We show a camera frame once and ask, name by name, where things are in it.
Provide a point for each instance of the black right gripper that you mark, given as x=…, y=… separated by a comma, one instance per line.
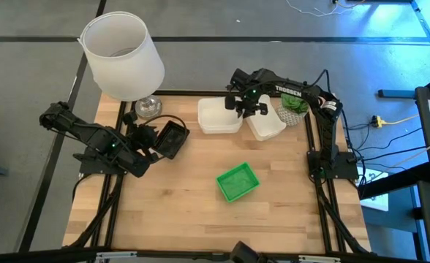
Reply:
x=249, y=102

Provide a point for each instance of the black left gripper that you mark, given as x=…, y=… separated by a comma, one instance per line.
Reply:
x=143, y=138

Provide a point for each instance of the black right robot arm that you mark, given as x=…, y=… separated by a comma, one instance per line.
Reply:
x=321, y=98

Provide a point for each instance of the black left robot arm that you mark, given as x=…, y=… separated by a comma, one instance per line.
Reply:
x=90, y=137

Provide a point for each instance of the succulent in white pot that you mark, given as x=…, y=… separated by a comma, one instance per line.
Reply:
x=291, y=116

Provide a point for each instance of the white shade table lamp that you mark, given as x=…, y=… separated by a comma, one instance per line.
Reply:
x=121, y=69

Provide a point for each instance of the yellow power plug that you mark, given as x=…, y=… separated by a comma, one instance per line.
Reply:
x=377, y=121

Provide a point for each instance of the black blocky device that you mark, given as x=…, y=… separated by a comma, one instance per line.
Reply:
x=243, y=255

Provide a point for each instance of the blue metal bar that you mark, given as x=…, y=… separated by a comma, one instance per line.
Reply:
x=398, y=94

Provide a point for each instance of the white paper sheet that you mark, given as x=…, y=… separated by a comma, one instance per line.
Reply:
x=377, y=202

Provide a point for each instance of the black diagonal beam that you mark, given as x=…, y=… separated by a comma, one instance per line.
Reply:
x=394, y=180

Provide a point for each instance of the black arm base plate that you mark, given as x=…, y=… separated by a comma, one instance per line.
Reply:
x=90, y=168
x=346, y=164

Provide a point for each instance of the black aluminium table frame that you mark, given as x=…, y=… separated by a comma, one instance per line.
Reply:
x=171, y=254

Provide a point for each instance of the silver frame bracket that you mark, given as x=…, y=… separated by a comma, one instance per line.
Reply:
x=116, y=255
x=319, y=259

